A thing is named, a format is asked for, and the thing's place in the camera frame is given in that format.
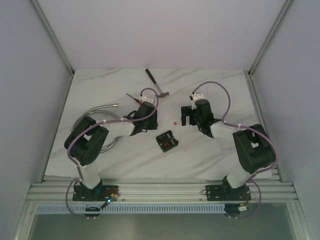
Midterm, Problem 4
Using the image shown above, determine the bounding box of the aluminium front rail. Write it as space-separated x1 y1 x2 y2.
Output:
26 179 299 204

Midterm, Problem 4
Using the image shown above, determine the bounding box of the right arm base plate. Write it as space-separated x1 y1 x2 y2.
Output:
205 184 252 202

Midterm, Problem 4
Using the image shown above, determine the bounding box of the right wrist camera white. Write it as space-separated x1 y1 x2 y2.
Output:
189 93 205 110

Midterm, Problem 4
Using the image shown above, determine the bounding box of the flexible metal hose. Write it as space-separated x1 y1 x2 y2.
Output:
71 104 123 153

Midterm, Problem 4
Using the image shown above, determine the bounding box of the black fuse box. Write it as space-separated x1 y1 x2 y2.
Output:
155 130 179 153

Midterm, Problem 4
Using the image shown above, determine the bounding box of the slotted cable duct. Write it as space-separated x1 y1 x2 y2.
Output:
35 203 226 215

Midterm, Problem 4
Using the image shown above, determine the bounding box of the left aluminium frame post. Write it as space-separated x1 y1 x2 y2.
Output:
30 0 75 77

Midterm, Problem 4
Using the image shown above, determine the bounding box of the red handled screwdriver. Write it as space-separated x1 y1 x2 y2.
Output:
126 93 142 105

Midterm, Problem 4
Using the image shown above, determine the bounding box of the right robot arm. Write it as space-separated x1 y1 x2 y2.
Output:
180 99 277 200

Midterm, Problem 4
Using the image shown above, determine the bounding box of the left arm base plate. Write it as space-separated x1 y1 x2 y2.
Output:
72 185 119 202

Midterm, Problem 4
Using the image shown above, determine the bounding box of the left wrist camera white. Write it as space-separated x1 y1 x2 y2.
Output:
139 94 155 105

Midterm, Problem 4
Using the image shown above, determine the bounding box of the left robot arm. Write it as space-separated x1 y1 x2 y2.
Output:
64 101 158 201

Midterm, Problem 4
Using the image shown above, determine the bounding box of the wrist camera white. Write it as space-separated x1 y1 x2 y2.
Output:
139 94 155 105
189 93 205 110

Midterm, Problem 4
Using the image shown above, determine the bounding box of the purple cable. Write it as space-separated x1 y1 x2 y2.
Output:
64 87 161 221
191 81 278 221

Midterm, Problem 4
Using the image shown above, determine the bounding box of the aluminium frame post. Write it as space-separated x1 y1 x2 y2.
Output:
30 0 75 77
248 0 295 78

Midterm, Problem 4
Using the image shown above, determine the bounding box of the claw hammer black handle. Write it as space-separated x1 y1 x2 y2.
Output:
145 68 171 99

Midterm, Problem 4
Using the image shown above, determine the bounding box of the right aluminium frame post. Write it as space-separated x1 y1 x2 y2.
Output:
248 0 295 78

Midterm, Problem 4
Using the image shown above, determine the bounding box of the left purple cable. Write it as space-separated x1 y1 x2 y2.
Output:
64 87 161 221

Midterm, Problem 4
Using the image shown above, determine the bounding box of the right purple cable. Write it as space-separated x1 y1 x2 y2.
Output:
191 81 278 221

